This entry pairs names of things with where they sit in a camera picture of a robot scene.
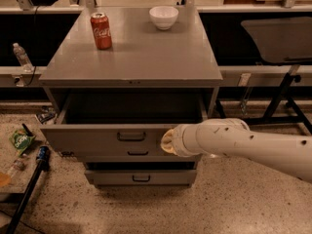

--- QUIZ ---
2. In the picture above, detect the clear plastic water bottle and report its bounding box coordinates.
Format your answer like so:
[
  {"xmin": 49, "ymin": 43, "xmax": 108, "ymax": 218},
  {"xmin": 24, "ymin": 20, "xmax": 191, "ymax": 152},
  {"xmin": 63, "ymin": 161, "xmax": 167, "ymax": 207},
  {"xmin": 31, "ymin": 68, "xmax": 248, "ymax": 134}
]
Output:
[{"xmin": 13, "ymin": 43, "xmax": 34, "ymax": 73}]

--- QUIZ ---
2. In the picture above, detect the grey bottom drawer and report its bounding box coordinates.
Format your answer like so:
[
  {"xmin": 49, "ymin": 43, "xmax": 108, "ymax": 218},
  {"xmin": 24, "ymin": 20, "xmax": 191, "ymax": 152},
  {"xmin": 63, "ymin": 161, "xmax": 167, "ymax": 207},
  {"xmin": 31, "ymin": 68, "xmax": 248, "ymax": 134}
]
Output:
[{"xmin": 85, "ymin": 170, "xmax": 197, "ymax": 186}]

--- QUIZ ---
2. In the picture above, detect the grey metal drawer cabinet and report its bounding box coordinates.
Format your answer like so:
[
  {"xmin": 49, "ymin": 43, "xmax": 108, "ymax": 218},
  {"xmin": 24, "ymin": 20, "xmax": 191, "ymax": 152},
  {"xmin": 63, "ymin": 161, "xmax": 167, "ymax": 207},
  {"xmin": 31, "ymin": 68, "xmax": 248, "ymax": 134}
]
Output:
[{"xmin": 38, "ymin": 6, "xmax": 224, "ymax": 189}]

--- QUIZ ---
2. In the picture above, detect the grey middle drawer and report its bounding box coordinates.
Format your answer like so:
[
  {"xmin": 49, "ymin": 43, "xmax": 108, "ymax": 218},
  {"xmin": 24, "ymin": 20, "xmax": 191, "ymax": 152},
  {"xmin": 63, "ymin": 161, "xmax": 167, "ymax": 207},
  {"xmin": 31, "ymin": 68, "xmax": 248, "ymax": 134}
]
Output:
[{"xmin": 75, "ymin": 149, "xmax": 200, "ymax": 163}]

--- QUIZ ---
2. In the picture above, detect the dark grey stand tray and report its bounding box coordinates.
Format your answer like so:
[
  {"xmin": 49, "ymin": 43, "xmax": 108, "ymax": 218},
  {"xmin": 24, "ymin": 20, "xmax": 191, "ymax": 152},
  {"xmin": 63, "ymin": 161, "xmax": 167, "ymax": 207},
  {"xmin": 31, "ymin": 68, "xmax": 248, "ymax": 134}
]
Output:
[{"xmin": 241, "ymin": 17, "xmax": 312, "ymax": 64}]

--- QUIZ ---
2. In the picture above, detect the red soda can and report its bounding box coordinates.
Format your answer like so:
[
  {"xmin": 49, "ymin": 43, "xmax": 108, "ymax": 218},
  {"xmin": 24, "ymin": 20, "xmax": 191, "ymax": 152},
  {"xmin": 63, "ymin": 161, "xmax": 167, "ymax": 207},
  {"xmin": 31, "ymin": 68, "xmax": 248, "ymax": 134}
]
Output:
[{"xmin": 90, "ymin": 13, "xmax": 112, "ymax": 50}]

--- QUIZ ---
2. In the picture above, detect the black metal stand frame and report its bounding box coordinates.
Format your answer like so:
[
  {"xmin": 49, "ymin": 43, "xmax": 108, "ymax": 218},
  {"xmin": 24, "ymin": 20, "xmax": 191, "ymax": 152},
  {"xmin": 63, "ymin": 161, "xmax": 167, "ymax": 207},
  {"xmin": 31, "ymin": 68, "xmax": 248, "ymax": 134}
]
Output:
[{"xmin": 214, "ymin": 64, "xmax": 311, "ymax": 132}]

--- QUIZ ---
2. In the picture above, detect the green chip bag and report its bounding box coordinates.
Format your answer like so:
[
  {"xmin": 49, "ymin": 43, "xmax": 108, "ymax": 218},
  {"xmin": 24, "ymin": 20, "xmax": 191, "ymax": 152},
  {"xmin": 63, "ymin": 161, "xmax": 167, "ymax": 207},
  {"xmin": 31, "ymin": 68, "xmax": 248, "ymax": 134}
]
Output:
[{"xmin": 9, "ymin": 129, "xmax": 35, "ymax": 156}]

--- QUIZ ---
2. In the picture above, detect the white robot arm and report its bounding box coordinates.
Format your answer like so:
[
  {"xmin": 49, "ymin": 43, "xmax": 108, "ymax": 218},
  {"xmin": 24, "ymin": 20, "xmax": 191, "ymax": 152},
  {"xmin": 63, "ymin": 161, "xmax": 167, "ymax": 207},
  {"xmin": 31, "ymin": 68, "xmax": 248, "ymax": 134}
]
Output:
[{"xmin": 161, "ymin": 118, "xmax": 312, "ymax": 183}]

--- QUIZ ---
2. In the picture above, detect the white ceramic bowl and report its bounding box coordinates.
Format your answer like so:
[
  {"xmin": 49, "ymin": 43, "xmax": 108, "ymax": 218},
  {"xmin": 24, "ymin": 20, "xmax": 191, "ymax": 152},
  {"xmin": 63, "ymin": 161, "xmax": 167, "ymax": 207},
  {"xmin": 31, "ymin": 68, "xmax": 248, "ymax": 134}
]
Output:
[{"xmin": 149, "ymin": 6, "xmax": 179, "ymax": 30}]

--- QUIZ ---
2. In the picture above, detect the crumpled clear plastic bottle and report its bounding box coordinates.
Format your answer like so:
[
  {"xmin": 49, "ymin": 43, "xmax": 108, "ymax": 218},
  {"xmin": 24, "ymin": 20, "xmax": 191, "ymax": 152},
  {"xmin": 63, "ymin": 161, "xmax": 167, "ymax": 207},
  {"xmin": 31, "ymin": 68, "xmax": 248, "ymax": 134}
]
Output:
[{"xmin": 7, "ymin": 156, "xmax": 27, "ymax": 178}]

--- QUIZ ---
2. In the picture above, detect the grey top drawer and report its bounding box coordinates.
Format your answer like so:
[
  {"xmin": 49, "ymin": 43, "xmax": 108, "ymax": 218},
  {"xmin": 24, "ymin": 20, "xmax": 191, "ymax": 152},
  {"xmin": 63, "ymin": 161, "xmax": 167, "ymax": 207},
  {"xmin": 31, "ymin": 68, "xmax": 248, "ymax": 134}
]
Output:
[{"xmin": 42, "ymin": 92, "xmax": 206, "ymax": 160}]

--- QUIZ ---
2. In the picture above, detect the grey drawer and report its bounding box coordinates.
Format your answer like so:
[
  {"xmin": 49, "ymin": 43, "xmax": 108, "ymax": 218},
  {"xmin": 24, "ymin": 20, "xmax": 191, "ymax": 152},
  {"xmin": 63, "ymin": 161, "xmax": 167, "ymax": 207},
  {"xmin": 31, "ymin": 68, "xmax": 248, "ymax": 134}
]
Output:
[
  {"xmin": 85, "ymin": 170, "xmax": 197, "ymax": 186},
  {"xmin": 75, "ymin": 149, "xmax": 200, "ymax": 163},
  {"xmin": 42, "ymin": 92, "xmax": 206, "ymax": 160}
]

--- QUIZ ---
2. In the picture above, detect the dark snack packet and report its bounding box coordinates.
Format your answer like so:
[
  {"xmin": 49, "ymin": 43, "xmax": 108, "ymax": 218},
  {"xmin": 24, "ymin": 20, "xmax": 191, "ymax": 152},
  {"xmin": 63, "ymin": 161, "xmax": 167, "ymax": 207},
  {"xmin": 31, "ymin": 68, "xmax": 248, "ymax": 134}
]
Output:
[{"xmin": 35, "ymin": 106, "xmax": 57, "ymax": 124}]

